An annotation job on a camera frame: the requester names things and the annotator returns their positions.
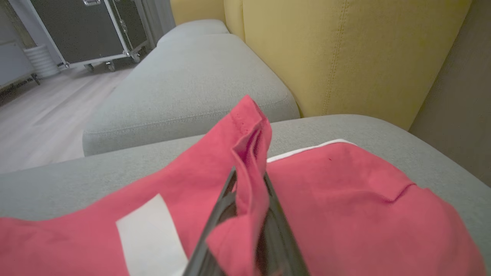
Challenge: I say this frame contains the black flight case on casters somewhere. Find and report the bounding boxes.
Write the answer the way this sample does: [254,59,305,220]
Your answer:
[8,0,150,72]

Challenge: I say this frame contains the red white basketball jersey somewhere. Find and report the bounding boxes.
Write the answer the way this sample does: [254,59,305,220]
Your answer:
[0,95,274,276]

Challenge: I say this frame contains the red garment with white stripe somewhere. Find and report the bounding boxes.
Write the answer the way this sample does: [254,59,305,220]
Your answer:
[0,114,491,276]

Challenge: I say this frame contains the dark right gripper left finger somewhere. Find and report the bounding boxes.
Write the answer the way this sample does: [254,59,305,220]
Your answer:
[183,167,238,276]

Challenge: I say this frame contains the white low cabinet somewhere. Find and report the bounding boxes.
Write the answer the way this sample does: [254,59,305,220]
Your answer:
[0,38,41,94]

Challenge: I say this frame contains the grey curtain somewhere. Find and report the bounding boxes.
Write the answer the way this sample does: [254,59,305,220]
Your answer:
[134,0,177,48]

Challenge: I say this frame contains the white ribbed cylinder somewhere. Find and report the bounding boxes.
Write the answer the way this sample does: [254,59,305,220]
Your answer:
[24,44,60,79]

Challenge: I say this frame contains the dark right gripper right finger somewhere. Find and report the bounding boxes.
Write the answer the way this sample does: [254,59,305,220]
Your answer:
[255,172,309,276]

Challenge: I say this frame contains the grey sofa seat cushion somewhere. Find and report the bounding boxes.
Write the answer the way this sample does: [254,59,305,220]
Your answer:
[82,34,300,157]

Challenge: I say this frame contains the small yellow sofa back cushion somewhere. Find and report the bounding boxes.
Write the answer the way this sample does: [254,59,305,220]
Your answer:
[170,0,227,27]

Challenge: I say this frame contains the large yellow sofa back cushion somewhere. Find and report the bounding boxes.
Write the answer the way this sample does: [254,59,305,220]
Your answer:
[224,0,472,131]

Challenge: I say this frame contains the red shorts with white stripe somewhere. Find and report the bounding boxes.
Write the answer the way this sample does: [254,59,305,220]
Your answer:
[266,139,488,276]

